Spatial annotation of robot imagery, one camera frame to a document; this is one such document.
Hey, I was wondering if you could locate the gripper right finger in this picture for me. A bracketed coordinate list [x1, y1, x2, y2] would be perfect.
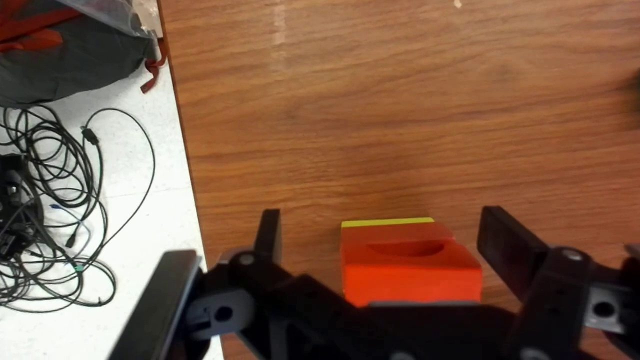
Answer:
[476, 205, 640, 360]

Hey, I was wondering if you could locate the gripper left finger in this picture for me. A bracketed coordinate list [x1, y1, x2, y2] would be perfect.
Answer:
[107, 209, 362, 360]

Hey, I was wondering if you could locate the yellow block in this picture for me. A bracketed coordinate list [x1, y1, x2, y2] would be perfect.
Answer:
[341, 217, 435, 229]

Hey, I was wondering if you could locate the orange block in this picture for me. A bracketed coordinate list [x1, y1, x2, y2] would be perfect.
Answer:
[341, 222, 484, 308]

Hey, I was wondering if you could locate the black power box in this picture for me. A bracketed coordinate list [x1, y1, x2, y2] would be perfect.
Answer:
[0, 153, 32, 258]

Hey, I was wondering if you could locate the grey and red bag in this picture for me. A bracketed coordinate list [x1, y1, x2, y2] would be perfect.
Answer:
[0, 0, 169, 109]

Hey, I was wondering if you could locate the clear plastic bag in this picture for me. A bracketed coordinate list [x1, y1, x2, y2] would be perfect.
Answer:
[59, 0, 164, 39]

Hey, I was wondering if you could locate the tangle of black cables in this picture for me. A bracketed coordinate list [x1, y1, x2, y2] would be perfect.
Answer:
[0, 104, 157, 314]

